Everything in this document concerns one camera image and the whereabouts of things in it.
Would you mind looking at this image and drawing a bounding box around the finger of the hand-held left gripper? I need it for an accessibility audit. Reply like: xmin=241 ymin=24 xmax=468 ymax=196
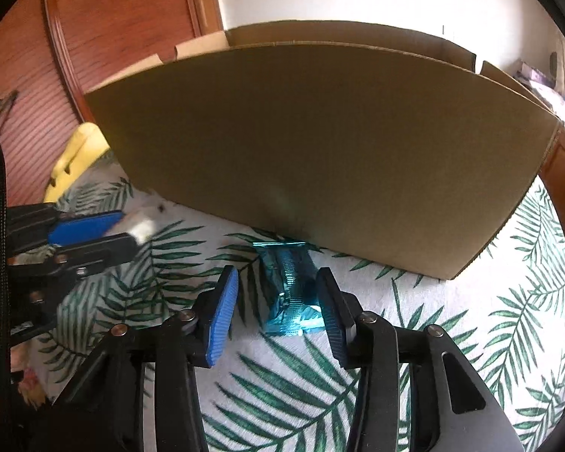
xmin=9 ymin=234 xmax=139 ymax=279
xmin=7 ymin=203 xmax=125 ymax=248

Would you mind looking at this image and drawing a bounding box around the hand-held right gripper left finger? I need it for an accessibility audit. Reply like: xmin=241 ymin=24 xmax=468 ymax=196
xmin=52 ymin=266 xmax=240 ymax=452

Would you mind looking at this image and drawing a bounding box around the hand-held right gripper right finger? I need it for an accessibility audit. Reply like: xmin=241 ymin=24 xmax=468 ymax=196
xmin=315 ymin=267 xmax=525 ymax=452

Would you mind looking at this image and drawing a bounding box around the small white packet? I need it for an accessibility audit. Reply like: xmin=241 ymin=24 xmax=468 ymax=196
xmin=108 ymin=205 xmax=165 ymax=246

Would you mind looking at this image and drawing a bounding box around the teal foil snack packet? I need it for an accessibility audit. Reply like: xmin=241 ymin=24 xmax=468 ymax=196
xmin=253 ymin=240 xmax=327 ymax=338

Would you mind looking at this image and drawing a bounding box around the brown cardboard box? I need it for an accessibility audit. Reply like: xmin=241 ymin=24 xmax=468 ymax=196
xmin=84 ymin=20 xmax=563 ymax=281

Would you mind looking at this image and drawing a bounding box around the yellow plastic object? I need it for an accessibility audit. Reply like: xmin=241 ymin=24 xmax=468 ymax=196
xmin=43 ymin=122 xmax=111 ymax=205

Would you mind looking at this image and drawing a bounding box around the leaf print bed sheet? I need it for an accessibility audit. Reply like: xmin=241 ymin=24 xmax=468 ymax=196
xmin=9 ymin=151 xmax=565 ymax=452

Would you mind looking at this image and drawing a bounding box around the wooden wardrobe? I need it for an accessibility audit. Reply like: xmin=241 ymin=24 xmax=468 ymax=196
xmin=0 ymin=0 xmax=227 ymax=217

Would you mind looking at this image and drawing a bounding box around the pile of printed bags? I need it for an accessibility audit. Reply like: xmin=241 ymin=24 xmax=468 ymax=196
xmin=515 ymin=59 xmax=565 ymax=138

